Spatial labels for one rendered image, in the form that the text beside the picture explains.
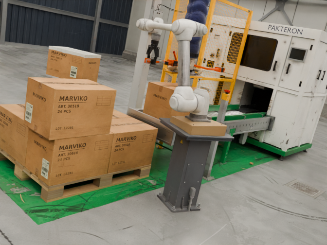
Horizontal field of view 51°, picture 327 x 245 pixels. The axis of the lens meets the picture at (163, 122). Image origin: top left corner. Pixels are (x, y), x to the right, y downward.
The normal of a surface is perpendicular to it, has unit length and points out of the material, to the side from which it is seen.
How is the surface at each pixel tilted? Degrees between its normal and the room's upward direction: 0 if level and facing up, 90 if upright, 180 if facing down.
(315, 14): 90
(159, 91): 90
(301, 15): 90
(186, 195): 90
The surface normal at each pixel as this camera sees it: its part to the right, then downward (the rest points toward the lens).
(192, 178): 0.46, 0.31
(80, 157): 0.72, 0.31
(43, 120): -0.65, 0.06
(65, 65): -0.36, 0.16
